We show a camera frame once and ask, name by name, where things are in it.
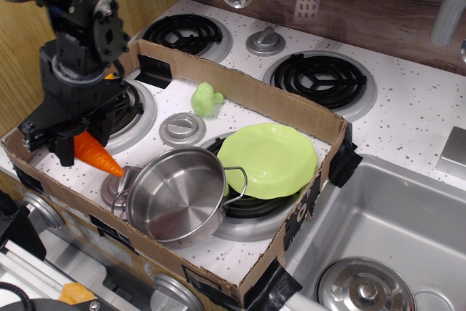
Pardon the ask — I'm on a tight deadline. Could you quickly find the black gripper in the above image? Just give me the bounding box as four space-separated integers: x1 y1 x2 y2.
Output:
18 66 126 166

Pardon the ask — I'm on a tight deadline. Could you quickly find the orange toy carrot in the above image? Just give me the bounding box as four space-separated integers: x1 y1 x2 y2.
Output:
74 131 125 177

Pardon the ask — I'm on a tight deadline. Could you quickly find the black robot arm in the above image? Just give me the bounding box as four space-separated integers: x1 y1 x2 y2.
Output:
5 0 130 167

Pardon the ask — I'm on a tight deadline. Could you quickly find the light green plastic plate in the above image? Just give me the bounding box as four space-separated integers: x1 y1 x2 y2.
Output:
217 122 317 200

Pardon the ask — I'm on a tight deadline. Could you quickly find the front left stove burner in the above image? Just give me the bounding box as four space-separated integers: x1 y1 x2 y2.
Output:
105 79 157 155

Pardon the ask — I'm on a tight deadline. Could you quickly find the stove burner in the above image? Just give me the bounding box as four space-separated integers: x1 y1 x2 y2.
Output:
105 79 157 155
200 131 301 243
262 50 377 122
136 14 233 63

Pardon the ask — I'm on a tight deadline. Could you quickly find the brown cardboard fence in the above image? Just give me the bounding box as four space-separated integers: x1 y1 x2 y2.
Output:
3 40 351 310

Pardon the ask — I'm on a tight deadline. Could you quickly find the silver front stove knob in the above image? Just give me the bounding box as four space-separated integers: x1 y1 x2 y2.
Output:
101 166 142 210

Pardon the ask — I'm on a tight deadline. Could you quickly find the silver stove knob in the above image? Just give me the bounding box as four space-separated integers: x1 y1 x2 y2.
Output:
245 26 286 57
101 166 142 210
159 112 207 148

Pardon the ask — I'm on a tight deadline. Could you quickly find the silver oven knob left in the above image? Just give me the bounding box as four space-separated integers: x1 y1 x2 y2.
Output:
23 192 65 234

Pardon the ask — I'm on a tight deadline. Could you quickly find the silver oven knob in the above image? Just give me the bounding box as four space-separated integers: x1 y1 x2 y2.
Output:
150 273 204 311
23 192 65 234

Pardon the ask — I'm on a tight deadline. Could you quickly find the silver centre stove knob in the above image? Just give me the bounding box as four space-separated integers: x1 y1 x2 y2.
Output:
159 112 207 148

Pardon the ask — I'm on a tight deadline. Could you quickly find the stainless steel pot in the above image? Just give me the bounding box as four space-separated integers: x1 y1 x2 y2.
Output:
123 146 245 248

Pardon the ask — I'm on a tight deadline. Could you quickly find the black device at left edge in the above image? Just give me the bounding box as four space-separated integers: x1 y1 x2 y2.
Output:
1 191 47 261

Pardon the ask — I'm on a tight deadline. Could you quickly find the green toy broccoli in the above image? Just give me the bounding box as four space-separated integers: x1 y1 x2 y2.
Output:
191 82 224 117

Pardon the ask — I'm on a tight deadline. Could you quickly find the back left stove burner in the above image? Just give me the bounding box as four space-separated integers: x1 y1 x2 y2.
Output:
136 14 233 63

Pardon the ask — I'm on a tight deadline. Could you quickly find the orange tape piece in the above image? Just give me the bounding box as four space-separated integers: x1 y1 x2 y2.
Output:
58 283 95 305

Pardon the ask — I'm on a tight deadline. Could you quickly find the silver oven knob right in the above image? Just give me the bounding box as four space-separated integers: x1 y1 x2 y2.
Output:
150 273 204 311

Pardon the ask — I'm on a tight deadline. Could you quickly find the front right stove burner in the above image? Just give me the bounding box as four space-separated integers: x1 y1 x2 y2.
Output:
200 131 301 243

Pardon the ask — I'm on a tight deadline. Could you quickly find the silver back stove knob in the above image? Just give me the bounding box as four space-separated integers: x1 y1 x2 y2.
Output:
245 26 286 57

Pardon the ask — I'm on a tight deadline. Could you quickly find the back right stove burner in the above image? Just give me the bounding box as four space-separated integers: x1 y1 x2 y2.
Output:
262 50 377 122

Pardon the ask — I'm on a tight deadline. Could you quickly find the hanging silver slotted spatula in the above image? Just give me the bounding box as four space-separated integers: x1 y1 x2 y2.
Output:
293 0 320 25

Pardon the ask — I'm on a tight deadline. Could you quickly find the silver sink basin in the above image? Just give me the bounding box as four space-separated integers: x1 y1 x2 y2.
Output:
284 156 465 310

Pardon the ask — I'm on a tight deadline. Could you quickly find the steel pot lid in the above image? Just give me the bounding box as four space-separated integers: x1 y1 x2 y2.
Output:
315 257 416 310

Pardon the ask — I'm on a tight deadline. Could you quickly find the silver faucet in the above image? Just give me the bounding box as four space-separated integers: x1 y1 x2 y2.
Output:
430 0 465 47

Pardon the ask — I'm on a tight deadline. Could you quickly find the black cable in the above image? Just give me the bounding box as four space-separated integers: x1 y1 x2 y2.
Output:
0 281 31 311

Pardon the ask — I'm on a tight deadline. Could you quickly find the silver faucet handle block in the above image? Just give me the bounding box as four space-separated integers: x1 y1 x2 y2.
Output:
436 126 466 180

